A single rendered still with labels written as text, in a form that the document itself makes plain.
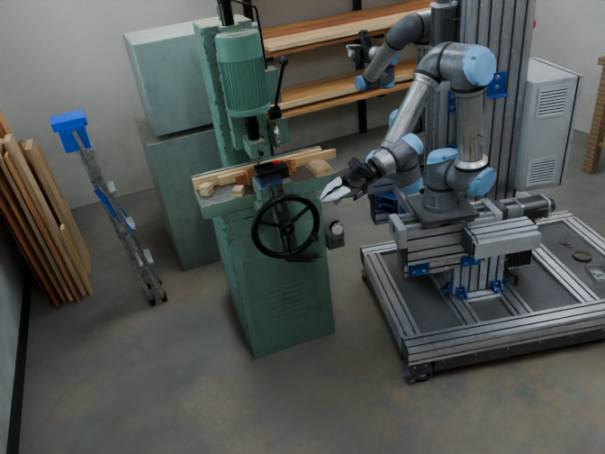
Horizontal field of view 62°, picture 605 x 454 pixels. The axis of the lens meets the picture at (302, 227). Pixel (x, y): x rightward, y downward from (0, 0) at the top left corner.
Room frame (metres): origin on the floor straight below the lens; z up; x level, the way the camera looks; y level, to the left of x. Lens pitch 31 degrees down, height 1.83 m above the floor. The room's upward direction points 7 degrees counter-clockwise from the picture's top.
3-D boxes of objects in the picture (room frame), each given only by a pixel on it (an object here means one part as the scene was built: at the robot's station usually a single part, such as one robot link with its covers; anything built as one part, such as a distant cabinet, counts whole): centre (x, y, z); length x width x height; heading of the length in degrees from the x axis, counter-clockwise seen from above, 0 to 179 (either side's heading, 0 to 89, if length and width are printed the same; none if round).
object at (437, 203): (1.73, -0.56, 0.87); 0.15 x 0.15 x 0.10
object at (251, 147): (2.07, 0.16, 1.03); 0.14 x 0.07 x 0.09; 16
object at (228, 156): (2.33, 0.24, 1.16); 0.22 x 0.22 x 0.72; 16
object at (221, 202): (1.95, 0.12, 0.87); 0.61 x 0.30 x 0.06; 106
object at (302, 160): (2.07, 0.07, 0.92); 0.55 x 0.02 x 0.04; 106
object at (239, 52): (2.05, 0.16, 1.35); 0.18 x 0.18 x 0.31
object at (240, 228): (2.17, 0.19, 0.76); 0.57 x 0.45 x 0.09; 16
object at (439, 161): (1.72, -0.57, 0.98); 0.13 x 0.12 x 0.14; 30
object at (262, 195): (1.87, 0.10, 0.91); 0.15 x 0.14 x 0.09; 106
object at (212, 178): (2.07, 0.16, 0.92); 0.60 x 0.02 x 0.05; 106
